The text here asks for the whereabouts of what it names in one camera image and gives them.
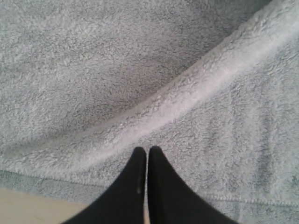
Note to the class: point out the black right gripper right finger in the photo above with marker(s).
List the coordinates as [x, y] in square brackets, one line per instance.
[170, 199]

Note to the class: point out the light blue terry towel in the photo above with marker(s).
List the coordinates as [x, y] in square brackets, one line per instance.
[214, 83]

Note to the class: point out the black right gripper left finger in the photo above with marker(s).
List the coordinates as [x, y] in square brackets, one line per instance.
[123, 201]

